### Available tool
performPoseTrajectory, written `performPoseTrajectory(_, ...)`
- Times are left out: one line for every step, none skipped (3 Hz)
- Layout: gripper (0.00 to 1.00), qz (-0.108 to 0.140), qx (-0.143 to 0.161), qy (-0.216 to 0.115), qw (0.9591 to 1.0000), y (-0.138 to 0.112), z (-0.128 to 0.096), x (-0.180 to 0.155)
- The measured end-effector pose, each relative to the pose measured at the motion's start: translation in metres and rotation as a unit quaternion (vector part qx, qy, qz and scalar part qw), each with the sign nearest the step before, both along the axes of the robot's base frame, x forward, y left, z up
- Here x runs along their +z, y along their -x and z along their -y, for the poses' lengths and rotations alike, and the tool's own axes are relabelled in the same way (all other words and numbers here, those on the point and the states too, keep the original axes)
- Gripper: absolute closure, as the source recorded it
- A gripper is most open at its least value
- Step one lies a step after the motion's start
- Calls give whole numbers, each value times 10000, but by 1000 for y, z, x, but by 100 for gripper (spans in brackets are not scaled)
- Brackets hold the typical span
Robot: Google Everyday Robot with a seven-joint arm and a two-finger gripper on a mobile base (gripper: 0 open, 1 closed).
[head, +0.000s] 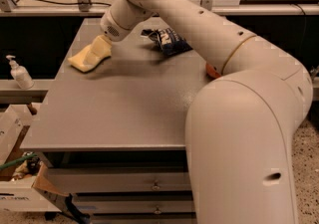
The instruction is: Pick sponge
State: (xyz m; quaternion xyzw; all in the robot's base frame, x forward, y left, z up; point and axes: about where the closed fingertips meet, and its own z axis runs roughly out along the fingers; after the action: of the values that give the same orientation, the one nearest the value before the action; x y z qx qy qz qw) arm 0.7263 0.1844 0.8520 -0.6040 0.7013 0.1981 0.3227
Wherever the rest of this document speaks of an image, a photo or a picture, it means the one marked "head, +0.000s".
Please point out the cardboard box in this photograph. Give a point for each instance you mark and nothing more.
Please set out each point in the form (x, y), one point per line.
(21, 174)

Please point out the yellow sponge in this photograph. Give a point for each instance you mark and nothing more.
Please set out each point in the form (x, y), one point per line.
(83, 61)

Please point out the grey drawer cabinet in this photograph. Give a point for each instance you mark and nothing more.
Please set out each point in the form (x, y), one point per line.
(113, 139)

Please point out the white pump bottle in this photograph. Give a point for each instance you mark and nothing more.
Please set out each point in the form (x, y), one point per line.
(20, 74)

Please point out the red apple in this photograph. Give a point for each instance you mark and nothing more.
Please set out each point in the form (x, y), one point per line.
(212, 72)

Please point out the blue chip bag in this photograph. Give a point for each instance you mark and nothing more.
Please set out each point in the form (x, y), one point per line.
(168, 40)

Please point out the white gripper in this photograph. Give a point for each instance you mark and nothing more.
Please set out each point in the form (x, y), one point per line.
(110, 28)

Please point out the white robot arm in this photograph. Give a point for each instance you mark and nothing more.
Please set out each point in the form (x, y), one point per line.
(239, 127)

